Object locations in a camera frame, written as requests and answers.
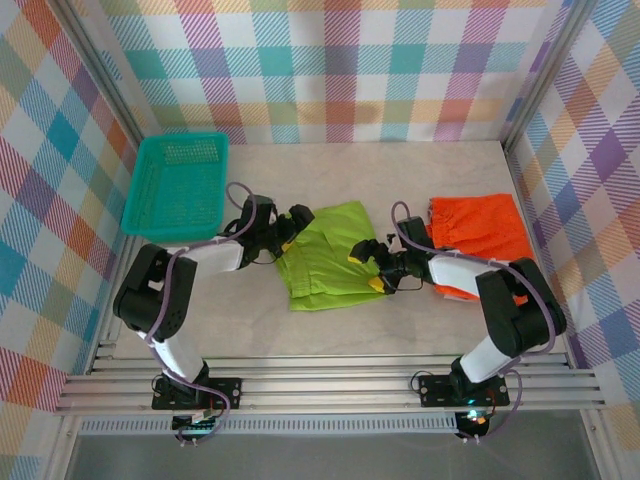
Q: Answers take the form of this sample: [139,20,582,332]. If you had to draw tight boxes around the lime green shorts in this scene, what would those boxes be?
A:
[273,199,394,314]

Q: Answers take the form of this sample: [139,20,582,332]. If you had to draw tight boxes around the right controller board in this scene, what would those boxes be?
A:
[457,408,492,432]

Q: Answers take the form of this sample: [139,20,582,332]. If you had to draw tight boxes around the teal plastic basket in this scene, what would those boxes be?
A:
[121,132,231,244]

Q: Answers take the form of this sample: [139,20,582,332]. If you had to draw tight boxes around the controller board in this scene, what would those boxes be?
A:
[457,408,492,432]
[171,410,224,435]

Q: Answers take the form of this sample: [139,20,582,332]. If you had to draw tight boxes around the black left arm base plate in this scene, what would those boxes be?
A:
[151,377,245,412]

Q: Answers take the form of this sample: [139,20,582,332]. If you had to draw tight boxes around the aluminium frame rail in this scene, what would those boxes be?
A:
[52,353,609,416]

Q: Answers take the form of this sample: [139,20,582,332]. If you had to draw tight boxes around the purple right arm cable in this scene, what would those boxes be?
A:
[391,201,569,444]

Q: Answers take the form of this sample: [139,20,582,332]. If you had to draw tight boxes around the orange shorts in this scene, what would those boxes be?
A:
[427,193,537,304]

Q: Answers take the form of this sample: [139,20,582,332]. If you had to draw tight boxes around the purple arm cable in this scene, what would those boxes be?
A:
[144,182,261,444]
[391,201,569,444]

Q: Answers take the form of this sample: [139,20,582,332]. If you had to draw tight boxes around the slotted grey cable duct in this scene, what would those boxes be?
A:
[77,418,460,437]

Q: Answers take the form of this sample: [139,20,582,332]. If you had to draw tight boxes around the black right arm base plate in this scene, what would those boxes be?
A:
[417,373,511,407]

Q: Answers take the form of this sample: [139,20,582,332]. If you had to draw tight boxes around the aluminium frame post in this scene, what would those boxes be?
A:
[499,0,599,151]
[49,0,146,146]

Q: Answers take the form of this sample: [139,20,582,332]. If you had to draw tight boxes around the left controller board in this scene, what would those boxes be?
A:
[171,410,224,435]

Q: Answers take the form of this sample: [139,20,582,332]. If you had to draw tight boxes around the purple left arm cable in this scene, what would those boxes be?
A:
[144,182,261,444]

